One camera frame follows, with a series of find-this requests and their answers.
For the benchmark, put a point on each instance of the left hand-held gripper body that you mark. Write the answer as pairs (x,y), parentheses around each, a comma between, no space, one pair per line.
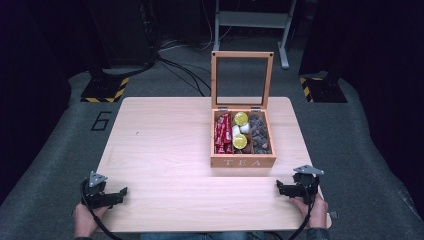
(95,190)

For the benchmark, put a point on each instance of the pile of dark tea bags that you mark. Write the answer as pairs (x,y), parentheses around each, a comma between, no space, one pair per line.
(260,133)

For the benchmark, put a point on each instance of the yellow-lid capsule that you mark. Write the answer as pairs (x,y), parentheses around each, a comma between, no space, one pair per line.
(240,141)
(240,118)

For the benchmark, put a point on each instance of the wooden tea box with lid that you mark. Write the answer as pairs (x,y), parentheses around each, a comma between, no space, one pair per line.
(242,133)

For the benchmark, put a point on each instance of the white metal table frame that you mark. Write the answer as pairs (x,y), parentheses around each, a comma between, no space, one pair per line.
(253,18)

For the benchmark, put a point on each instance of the dark equipment cabinet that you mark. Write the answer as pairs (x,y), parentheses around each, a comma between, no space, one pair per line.
(120,30)

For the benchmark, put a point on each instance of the black stand base striped edge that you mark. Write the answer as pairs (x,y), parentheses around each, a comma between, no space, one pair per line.
(323,89)
(105,88)

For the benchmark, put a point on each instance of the person's left hand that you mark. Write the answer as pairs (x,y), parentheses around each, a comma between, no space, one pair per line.
(85,220)

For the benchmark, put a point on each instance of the white capsule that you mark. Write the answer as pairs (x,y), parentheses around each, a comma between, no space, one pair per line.
(245,128)
(235,130)

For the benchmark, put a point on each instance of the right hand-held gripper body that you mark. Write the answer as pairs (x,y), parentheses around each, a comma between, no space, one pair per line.
(306,186)

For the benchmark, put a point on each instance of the row of red stick packets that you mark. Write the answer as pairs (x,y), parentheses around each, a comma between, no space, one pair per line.
(223,133)

